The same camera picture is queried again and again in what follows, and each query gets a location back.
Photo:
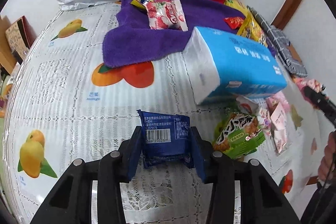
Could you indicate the grey plaid pouch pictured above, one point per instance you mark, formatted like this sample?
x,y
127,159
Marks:
x,y
280,43

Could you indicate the pink panda snack bag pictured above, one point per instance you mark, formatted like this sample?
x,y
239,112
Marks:
x,y
306,82

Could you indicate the light pink snack packet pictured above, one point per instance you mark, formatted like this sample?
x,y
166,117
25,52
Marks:
x,y
279,107

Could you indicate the white purple snack bag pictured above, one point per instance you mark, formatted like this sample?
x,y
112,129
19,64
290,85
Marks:
x,y
262,114

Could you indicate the blue tissue pack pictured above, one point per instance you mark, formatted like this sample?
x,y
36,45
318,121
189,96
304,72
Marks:
x,y
222,65

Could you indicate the red white candy bag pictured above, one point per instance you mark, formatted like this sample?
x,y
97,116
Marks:
x,y
166,15

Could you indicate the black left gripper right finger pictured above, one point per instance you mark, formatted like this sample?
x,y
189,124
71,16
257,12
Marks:
x,y
261,199

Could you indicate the green snack bag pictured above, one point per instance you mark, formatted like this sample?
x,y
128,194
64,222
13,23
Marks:
x,y
238,135

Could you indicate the yellow chips bag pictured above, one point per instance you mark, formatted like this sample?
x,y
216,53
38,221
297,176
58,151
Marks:
x,y
235,4

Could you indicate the small red snack packet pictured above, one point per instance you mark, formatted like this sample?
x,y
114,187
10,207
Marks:
x,y
234,22

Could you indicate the purple towel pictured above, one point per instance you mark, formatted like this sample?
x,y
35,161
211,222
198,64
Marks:
x,y
133,41

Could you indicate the person's right hand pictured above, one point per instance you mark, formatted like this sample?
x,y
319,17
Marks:
x,y
326,168

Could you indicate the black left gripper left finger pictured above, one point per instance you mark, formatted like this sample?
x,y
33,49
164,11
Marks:
x,y
70,200

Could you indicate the fruit print tablecloth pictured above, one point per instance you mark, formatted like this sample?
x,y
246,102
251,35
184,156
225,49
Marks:
x,y
53,93

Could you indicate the red patterned box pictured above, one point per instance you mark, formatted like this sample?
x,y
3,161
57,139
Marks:
x,y
19,39

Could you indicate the cluttered wooden side shelf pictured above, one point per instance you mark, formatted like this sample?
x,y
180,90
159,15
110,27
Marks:
x,y
8,62

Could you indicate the blue snack packet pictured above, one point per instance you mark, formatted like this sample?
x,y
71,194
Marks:
x,y
165,138

